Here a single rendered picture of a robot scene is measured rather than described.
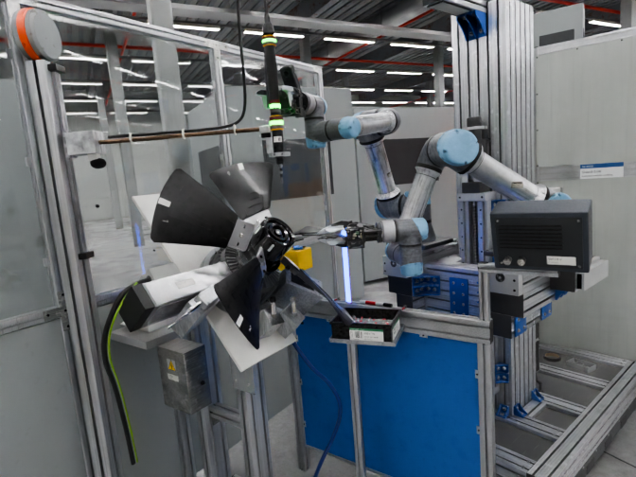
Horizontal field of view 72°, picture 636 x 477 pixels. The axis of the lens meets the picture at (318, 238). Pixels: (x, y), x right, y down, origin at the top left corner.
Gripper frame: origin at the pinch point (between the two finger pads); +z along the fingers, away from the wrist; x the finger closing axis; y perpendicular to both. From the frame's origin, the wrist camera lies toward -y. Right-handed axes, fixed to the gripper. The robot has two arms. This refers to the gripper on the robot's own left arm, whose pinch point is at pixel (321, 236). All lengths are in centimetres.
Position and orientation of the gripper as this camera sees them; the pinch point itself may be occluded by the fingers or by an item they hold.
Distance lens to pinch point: 149.4
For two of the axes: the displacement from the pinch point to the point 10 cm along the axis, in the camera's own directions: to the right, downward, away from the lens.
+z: -10.0, 0.9, -0.1
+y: 0.3, 2.5, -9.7
